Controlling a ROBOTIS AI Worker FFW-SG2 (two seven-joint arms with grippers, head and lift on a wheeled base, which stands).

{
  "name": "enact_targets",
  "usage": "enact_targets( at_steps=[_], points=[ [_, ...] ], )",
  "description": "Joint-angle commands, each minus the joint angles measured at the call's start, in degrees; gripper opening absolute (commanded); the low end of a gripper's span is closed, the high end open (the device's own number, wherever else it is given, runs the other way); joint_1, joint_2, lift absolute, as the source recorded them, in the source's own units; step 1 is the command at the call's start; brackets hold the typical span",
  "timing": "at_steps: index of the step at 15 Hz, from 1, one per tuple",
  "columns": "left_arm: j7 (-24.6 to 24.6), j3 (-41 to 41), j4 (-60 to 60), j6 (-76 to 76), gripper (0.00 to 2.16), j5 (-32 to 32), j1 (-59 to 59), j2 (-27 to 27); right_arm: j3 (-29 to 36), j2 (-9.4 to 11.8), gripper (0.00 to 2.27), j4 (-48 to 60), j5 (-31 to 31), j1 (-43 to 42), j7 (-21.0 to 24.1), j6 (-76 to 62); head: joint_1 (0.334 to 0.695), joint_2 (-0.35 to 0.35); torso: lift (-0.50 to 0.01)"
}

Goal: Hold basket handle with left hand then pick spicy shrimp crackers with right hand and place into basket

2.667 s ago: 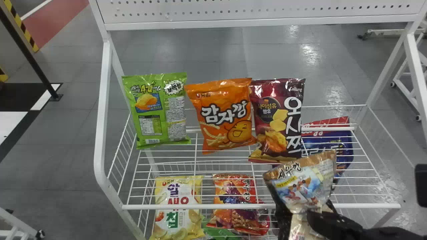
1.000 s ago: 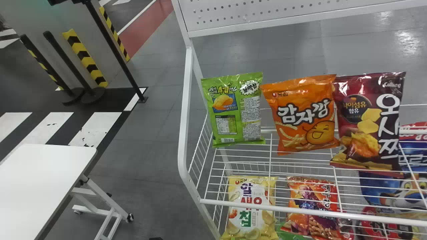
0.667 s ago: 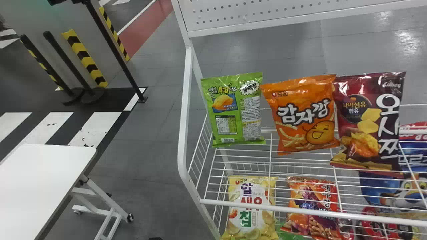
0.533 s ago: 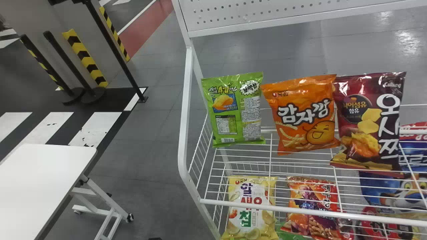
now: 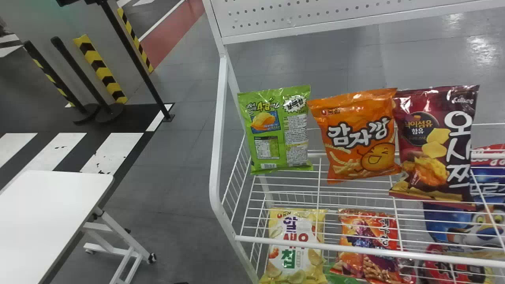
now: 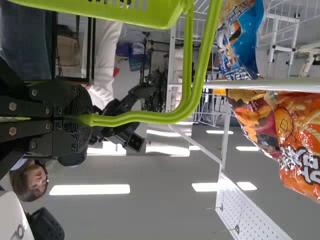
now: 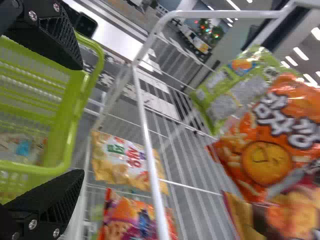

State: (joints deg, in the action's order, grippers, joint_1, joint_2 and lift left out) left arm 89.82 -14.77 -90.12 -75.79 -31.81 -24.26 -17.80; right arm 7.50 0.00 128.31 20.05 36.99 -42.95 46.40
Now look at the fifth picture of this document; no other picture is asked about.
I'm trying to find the green snack packet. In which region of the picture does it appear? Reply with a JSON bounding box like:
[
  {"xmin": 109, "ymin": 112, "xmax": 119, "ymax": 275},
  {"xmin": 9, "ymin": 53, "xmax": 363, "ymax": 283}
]
[{"xmin": 238, "ymin": 85, "xmax": 314, "ymax": 175}]

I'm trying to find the yellow snack packet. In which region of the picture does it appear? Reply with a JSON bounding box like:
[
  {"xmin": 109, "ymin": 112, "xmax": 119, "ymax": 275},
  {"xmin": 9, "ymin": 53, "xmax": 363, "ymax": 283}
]
[{"xmin": 259, "ymin": 208, "xmax": 329, "ymax": 284}]

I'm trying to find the orange purple snack packet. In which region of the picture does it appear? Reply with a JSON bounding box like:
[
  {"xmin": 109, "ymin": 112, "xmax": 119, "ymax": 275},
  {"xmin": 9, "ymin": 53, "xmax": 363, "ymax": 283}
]
[{"xmin": 330, "ymin": 209, "xmax": 415, "ymax": 284}]

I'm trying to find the maroon snack packet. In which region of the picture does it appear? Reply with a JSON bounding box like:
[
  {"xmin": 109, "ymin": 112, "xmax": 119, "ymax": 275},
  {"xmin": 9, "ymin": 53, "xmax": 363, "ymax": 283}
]
[{"xmin": 389, "ymin": 85, "xmax": 481, "ymax": 211}]

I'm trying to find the white side table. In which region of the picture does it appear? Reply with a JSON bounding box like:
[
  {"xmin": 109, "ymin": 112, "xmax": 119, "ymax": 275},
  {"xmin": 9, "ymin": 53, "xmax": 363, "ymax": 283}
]
[{"xmin": 0, "ymin": 170, "xmax": 157, "ymax": 284}]

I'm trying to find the blue cereal bag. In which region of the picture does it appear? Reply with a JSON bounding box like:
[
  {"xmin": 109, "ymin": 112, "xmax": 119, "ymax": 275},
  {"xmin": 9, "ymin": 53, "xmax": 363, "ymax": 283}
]
[{"xmin": 423, "ymin": 144, "xmax": 505, "ymax": 253}]

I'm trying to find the red snack packet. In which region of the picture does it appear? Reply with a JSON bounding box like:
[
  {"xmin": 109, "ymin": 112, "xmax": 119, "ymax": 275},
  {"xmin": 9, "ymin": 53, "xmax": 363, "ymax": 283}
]
[{"xmin": 417, "ymin": 244, "xmax": 505, "ymax": 284}]

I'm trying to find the white wire rack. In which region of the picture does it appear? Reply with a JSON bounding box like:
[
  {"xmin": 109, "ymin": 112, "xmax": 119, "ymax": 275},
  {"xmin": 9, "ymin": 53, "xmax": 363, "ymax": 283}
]
[{"xmin": 202, "ymin": 0, "xmax": 505, "ymax": 284}]

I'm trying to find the wide yellow black striped post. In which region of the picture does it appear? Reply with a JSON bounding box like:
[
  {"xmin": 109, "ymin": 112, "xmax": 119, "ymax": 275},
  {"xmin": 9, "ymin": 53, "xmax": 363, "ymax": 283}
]
[
  {"xmin": 117, "ymin": 7, "xmax": 155, "ymax": 75},
  {"xmin": 73, "ymin": 34, "xmax": 129, "ymax": 105}
]

